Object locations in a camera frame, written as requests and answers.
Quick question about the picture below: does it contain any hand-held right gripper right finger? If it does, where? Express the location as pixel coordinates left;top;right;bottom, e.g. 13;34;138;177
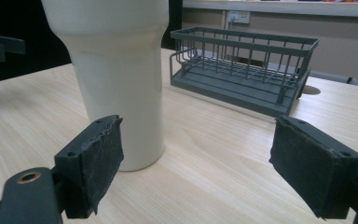
268;115;358;220

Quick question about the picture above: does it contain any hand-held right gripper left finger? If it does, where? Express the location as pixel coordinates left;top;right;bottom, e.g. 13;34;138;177
53;114;125;219

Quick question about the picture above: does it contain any white cup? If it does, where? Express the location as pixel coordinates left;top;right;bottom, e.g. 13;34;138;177
40;0;170;173

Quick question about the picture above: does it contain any grey wire dish rack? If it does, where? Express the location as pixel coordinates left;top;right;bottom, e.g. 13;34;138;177
169;26;321;119

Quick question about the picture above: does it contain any white wall socket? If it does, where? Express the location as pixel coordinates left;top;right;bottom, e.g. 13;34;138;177
226;10;252;25

